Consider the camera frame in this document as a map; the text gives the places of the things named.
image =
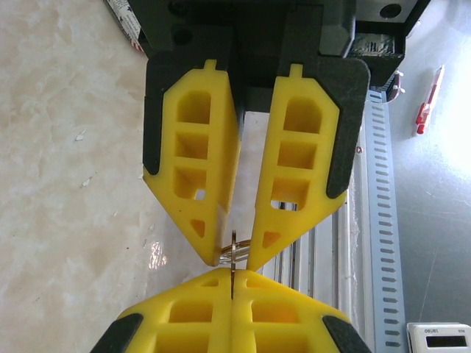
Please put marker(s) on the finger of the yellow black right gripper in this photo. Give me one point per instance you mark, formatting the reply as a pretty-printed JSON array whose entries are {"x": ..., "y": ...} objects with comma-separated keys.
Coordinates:
[
  {"x": 169, "y": 128},
  {"x": 327, "y": 128}
]

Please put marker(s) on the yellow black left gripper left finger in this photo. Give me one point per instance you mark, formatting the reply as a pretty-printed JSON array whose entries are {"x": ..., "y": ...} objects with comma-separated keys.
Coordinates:
[{"x": 176, "y": 323}]

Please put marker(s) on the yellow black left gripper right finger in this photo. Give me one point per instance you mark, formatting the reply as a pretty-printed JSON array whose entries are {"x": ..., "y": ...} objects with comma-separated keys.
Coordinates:
[{"x": 294, "y": 323}]

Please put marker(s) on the red pen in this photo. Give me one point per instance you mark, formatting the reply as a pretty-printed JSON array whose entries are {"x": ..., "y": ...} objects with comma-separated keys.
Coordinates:
[{"x": 428, "y": 103}]

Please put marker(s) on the white grey calculator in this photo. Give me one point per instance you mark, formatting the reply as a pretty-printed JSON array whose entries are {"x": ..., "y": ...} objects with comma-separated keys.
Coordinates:
[{"x": 438, "y": 340}]

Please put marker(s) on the aluminium mounting rail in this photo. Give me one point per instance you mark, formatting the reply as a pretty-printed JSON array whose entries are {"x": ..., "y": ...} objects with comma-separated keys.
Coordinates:
[{"x": 331, "y": 250}]

